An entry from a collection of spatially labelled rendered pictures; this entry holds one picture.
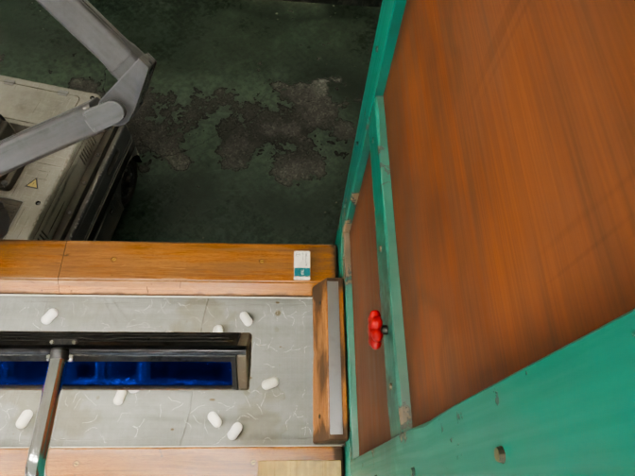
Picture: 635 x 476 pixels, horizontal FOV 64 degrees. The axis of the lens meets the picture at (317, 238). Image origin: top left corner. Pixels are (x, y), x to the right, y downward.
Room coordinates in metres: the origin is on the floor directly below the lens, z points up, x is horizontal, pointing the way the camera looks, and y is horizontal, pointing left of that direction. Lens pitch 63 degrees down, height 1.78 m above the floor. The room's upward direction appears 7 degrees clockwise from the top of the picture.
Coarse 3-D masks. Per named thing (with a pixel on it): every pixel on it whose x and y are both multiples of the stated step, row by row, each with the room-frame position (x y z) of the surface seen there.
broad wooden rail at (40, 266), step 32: (0, 256) 0.38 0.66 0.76; (32, 256) 0.39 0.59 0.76; (64, 256) 0.40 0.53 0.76; (96, 256) 0.41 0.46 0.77; (128, 256) 0.42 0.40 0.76; (160, 256) 0.43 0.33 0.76; (192, 256) 0.44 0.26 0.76; (224, 256) 0.45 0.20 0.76; (256, 256) 0.46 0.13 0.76; (288, 256) 0.46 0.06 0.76; (320, 256) 0.47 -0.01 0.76; (0, 288) 0.32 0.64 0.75; (32, 288) 0.32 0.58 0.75; (64, 288) 0.33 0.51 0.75; (96, 288) 0.34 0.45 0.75; (128, 288) 0.35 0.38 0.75; (160, 288) 0.36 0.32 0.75; (192, 288) 0.37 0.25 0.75; (224, 288) 0.38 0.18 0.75; (256, 288) 0.39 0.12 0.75; (288, 288) 0.39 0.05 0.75
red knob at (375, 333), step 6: (372, 312) 0.19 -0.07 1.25; (378, 312) 0.19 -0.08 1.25; (372, 318) 0.18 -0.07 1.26; (378, 318) 0.18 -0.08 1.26; (372, 324) 0.17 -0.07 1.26; (378, 324) 0.17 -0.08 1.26; (372, 330) 0.17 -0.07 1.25; (378, 330) 0.17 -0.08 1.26; (384, 330) 0.17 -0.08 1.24; (372, 336) 0.16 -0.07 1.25; (378, 336) 0.16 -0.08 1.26; (372, 342) 0.16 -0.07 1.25; (378, 342) 0.16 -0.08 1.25; (378, 348) 0.15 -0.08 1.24
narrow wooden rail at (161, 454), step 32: (0, 448) 0.02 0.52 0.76; (64, 448) 0.03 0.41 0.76; (96, 448) 0.04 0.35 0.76; (128, 448) 0.05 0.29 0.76; (160, 448) 0.05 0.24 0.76; (192, 448) 0.06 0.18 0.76; (224, 448) 0.07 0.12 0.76; (256, 448) 0.07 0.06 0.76; (288, 448) 0.08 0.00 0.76; (320, 448) 0.09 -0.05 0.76
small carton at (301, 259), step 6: (294, 252) 0.47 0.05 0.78; (300, 252) 0.47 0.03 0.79; (306, 252) 0.47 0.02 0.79; (294, 258) 0.45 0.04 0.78; (300, 258) 0.45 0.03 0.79; (306, 258) 0.46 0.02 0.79; (294, 264) 0.44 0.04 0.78; (300, 264) 0.44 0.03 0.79; (306, 264) 0.44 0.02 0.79; (294, 270) 0.42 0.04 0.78; (300, 270) 0.43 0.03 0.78; (306, 270) 0.43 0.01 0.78; (294, 276) 0.41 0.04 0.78; (300, 276) 0.41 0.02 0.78; (306, 276) 0.42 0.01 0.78
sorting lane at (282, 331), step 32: (0, 320) 0.25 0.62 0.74; (32, 320) 0.26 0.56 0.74; (64, 320) 0.27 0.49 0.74; (96, 320) 0.28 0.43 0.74; (128, 320) 0.29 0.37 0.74; (160, 320) 0.29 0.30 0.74; (192, 320) 0.30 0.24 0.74; (224, 320) 0.31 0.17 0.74; (256, 320) 0.32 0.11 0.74; (288, 320) 0.33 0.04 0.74; (256, 352) 0.25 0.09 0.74; (288, 352) 0.26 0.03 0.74; (256, 384) 0.19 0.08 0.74; (288, 384) 0.20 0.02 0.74; (0, 416) 0.07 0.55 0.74; (32, 416) 0.08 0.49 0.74; (64, 416) 0.09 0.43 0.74; (96, 416) 0.09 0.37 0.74; (128, 416) 0.10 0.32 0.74; (160, 416) 0.11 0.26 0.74; (192, 416) 0.12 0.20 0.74; (224, 416) 0.12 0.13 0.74; (256, 416) 0.13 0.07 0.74; (288, 416) 0.14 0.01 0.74
